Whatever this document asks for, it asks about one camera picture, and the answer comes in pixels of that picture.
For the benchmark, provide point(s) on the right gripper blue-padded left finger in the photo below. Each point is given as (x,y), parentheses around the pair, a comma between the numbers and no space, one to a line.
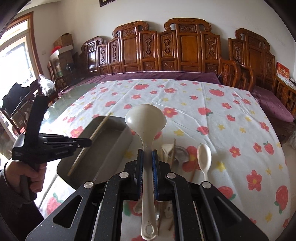
(93,211)

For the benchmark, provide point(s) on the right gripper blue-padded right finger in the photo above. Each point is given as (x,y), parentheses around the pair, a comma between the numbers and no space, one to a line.
(201,211)

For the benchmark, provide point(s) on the cream plastic spoon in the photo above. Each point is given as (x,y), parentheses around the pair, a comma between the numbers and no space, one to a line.
(204,159)

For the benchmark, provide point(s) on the cream plastic ladle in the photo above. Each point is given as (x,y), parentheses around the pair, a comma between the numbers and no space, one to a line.
(147,120)

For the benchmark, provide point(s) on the person's left hand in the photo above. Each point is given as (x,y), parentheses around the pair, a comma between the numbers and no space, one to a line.
(14,170)

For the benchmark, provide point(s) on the grey metal utensil box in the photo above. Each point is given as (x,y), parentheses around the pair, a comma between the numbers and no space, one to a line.
(102,158)

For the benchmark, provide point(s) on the dark wooden chair at left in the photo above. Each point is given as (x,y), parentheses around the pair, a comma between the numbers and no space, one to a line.
(17,105)

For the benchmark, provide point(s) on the clear plastic bag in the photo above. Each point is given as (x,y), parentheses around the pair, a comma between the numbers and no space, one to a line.
(46,85)

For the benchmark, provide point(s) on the strawberry flower tablecloth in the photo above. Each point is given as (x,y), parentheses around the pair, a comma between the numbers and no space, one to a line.
(248,163)

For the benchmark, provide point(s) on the stacked cardboard boxes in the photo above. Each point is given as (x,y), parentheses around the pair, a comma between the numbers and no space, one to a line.
(61,62)

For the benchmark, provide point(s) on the purple armchair cushion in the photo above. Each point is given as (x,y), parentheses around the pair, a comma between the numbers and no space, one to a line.
(271,105)

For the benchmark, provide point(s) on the framed peony flower painting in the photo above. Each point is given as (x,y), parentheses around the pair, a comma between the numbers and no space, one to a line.
(105,2)

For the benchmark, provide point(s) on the carved wooden long sofa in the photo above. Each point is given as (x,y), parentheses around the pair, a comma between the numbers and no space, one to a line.
(186,45)

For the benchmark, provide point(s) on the carved wooden armchair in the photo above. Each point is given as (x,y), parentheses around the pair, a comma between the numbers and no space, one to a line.
(258,66)

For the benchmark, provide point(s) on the red greeting card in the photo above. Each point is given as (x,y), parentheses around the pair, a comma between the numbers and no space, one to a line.
(282,71)

